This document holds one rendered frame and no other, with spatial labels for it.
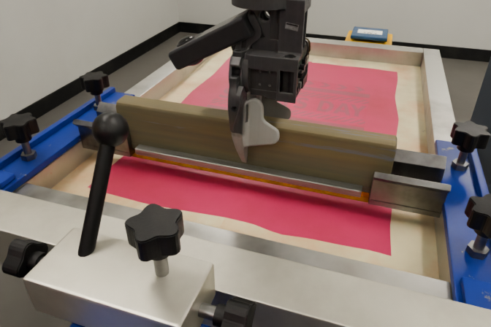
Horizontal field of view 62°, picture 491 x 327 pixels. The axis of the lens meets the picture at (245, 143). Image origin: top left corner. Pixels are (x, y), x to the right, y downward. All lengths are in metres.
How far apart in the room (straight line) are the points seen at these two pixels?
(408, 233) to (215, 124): 0.28
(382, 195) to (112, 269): 0.34
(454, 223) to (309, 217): 0.17
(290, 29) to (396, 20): 3.81
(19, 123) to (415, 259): 0.51
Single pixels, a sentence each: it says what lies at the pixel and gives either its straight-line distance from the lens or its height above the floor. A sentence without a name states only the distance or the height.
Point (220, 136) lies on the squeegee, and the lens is 0.55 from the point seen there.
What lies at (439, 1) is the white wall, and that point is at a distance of 4.24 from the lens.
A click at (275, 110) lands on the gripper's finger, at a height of 1.06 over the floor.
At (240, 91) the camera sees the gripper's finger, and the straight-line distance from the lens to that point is 0.48.
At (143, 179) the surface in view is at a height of 0.95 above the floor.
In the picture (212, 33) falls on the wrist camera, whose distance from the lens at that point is 0.49.
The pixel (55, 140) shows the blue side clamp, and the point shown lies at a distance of 0.66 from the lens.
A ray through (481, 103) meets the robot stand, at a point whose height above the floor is 0.82.
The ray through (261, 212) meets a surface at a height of 0.95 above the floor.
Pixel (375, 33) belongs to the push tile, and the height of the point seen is 0.97.
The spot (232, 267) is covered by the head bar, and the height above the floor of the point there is 1.04.
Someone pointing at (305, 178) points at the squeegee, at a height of 0.99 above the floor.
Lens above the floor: 1.31
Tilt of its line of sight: 31 degrees down
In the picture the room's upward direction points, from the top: straight up
